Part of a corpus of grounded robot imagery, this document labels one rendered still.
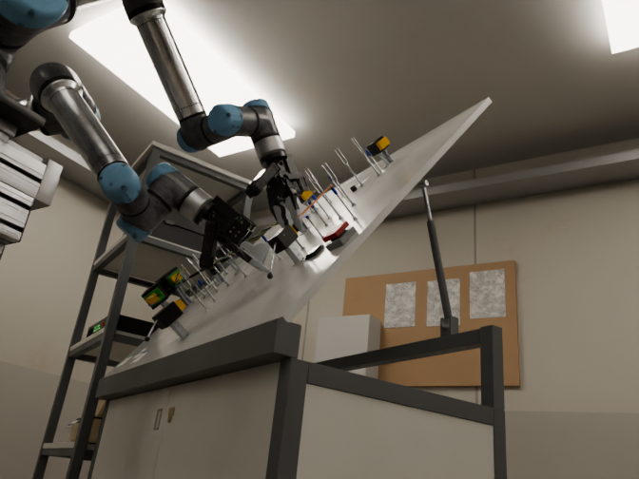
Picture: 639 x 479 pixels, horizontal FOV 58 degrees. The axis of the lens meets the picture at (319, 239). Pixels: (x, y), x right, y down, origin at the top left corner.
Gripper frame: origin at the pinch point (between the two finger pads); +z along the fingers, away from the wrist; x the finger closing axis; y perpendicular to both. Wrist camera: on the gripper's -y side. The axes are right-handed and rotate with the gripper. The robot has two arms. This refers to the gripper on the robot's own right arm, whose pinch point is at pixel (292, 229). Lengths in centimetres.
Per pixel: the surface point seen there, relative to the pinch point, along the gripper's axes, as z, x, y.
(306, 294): 18.5, -21.5, -22.3
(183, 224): -36, 102, 36
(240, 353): 24.7, -7.0, -31.3
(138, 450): 40, 55, -30
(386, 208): 5.2, -25.0, 6.5
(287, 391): 34, -20, -33
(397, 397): 44.1, -21.7, -8.4
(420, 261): 7, 122, 212
